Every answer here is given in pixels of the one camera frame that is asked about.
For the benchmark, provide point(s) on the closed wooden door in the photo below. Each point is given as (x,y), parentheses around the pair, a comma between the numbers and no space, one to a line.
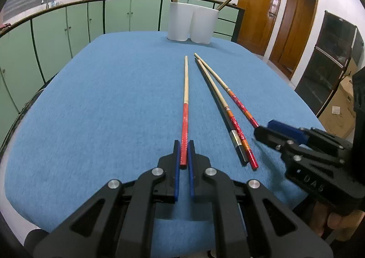
(257,24)

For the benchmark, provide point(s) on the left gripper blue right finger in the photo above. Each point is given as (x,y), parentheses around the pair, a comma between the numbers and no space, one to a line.
(249,221)

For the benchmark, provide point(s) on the red and beige chopstick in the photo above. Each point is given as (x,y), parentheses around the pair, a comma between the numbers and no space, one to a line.
(184,137)

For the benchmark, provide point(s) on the white double utensil holder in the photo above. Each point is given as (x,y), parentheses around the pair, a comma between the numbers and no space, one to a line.
(194,22)

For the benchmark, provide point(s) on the person's right hand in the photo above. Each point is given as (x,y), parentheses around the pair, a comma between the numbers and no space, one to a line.
(346,226)

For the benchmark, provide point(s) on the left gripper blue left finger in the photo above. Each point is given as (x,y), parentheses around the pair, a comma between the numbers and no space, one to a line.
(118,220)

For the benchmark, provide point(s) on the black glass cabinet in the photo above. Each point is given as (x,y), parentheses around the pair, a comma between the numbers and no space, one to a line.
(338,43)

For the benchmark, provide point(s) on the green lower kitchen cabinets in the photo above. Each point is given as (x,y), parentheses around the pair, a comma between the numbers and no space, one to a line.
(37,47)

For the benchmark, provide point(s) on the blue tablecloth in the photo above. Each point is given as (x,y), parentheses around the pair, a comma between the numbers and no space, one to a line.
(116,108)

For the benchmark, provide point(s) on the open wooden door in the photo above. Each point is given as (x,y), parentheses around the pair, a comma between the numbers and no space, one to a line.
(293,35)

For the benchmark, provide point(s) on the orange red patterned chopstick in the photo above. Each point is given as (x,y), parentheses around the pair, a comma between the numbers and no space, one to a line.
(233,96)

